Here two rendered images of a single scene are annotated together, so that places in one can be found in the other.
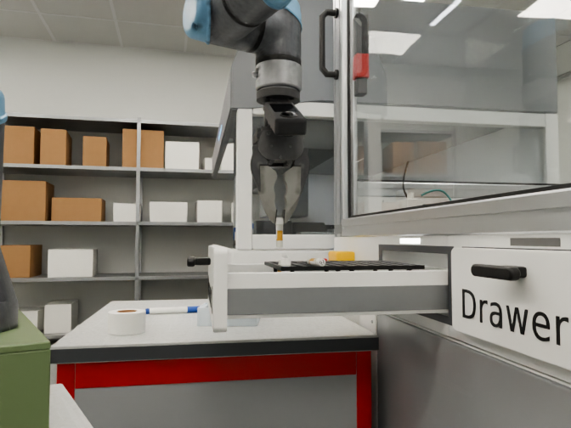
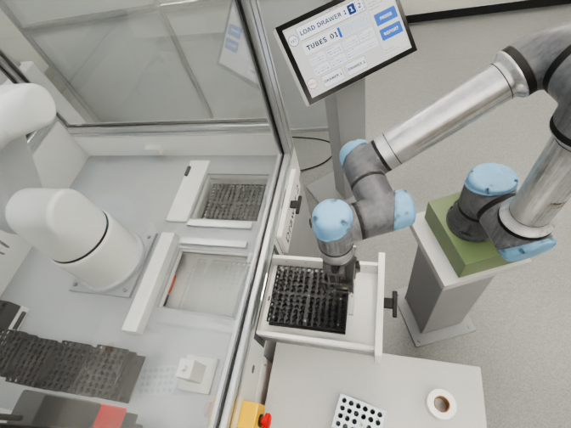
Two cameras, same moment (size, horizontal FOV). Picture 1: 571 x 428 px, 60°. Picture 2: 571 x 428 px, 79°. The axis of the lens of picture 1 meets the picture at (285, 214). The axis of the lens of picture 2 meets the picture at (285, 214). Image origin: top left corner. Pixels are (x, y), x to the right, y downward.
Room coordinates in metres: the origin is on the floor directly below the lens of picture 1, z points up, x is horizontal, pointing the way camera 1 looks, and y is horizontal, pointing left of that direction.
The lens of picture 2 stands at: (1.13, 0.16, 1.86)
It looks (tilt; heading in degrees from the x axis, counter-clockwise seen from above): 54 degrees down; 217
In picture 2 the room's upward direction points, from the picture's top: 19 degrees counter-clockwise
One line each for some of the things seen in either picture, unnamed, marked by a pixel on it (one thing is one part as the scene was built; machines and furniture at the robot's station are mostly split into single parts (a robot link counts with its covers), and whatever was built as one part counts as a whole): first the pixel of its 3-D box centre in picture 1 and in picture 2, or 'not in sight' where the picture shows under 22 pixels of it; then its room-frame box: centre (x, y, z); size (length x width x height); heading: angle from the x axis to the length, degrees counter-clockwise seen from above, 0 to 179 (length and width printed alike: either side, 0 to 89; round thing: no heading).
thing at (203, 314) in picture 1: (229, 313); (358, 419); (1.07, 0.12, 0.78); 0.12 x 0.08 x 0.04; 89
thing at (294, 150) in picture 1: (277, 131); (338, 266); (0.81, 0.01, 1.12); 0.09 x 0.08 x 0.12; 10
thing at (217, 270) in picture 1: (216, 281); (379, 306); (0.79, 0.11, 0.87); 0.29 x 0.02 x 0.11; 10
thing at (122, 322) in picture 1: (127, 321); (440, 404); (0.97, 0.31, 0.78); 0.07 x 0.07 x 0.04
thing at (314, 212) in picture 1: (330, 202); not in sight; (2.59, -0.23, 1.13); 1.78 x 1.14 x 0.45; 10
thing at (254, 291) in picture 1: (343, 284); (307, 299); (0.82, -0.10, 0.86); 0.40 x 0.26 x 0.06; 100
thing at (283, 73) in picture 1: (276, 81); (337, 247); (0.80, 0.01, 1.20); 0.08 x 0.08 x 0.05
